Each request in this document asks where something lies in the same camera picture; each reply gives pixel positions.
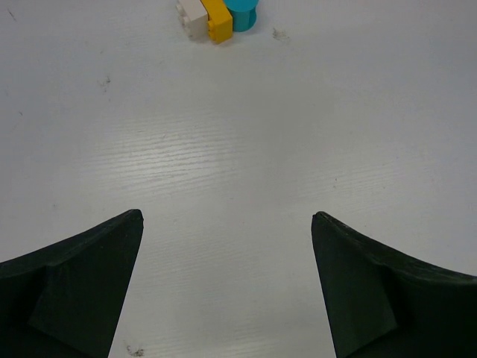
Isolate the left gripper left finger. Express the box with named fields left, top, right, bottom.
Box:
left=1, top=209, right=144, bottom=357

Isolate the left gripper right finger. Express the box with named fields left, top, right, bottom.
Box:
left=311, top=212, right=476, bottom=357

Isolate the white lego brick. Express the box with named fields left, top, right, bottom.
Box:
left=176, top=0, right=208, bottom=40

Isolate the teal rounded lego brick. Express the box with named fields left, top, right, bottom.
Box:
left=224, top=0, right=259, bottom=32

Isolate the yellow lego brick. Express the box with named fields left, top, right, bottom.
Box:
left=201, top=0, right=233, bottom=44

